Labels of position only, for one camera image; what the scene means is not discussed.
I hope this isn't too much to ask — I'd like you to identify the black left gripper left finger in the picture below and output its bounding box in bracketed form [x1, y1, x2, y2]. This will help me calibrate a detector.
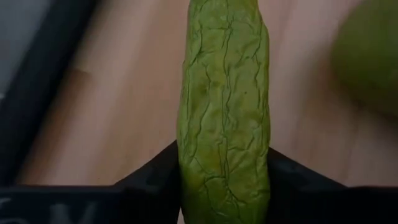
[0, 140, 182, 224]

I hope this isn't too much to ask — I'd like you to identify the black aluminium table frame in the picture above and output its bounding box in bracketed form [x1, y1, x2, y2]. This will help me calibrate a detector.
[0, 0, 99, 187]

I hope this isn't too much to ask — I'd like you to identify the green pear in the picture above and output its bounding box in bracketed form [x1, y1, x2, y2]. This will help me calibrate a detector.
[330, 0, 398, 118]

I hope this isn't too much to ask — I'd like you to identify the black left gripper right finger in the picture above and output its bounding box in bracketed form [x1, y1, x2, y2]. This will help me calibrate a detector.
[267, 147, 398, 224]

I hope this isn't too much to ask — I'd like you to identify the green cucumber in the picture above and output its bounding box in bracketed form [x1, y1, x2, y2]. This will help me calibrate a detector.
[176, 0, 271, 224]

